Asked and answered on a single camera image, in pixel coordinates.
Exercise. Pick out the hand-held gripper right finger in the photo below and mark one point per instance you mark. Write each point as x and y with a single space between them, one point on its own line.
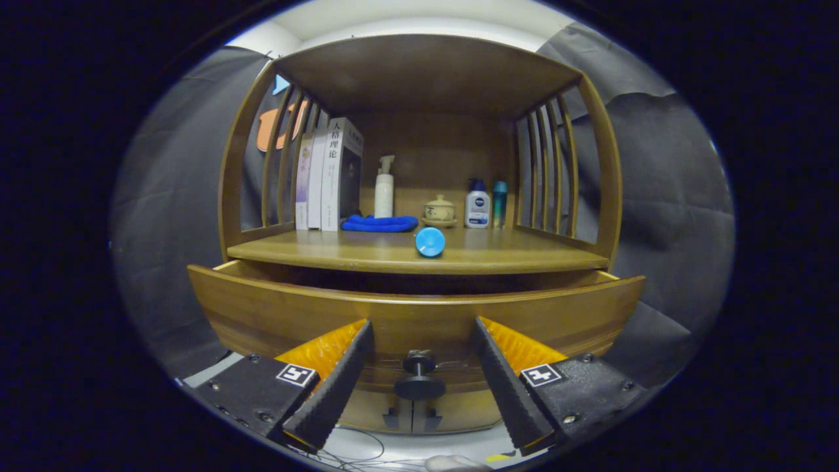
511 393

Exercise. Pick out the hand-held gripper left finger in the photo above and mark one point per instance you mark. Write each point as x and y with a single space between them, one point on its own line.
334 393

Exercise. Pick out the wooden drawer with black knob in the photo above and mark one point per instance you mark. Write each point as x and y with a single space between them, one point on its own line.
524 314

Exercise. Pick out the blue squeeze tube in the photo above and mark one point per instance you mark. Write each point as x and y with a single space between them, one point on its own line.
430 242

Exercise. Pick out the wooden cabinet door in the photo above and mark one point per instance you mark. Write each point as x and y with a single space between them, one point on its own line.
465 413
367 416

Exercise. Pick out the wooden countertop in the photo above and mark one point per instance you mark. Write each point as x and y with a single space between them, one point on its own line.
524 252

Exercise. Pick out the wooden cabinet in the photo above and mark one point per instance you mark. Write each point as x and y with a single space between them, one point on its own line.
426 72

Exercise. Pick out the blue folded cloth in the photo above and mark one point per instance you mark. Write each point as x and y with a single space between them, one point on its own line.
379 224

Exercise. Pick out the white lotion bottle blue cap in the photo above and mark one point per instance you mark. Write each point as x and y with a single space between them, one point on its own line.
478 210

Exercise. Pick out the teal slim bottle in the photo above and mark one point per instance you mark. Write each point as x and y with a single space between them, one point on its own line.
499 206

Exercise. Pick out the beige lidded teacup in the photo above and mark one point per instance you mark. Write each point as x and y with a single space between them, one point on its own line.
439 211

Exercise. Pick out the white pump bottle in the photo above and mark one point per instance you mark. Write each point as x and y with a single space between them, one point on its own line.
384 200

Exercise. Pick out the lilac book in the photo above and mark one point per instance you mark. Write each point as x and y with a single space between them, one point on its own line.
303 190

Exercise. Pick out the thin white book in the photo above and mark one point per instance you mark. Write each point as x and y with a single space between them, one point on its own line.
316 187

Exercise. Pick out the white book with dark cover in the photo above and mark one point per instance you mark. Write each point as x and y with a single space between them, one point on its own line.
331 183

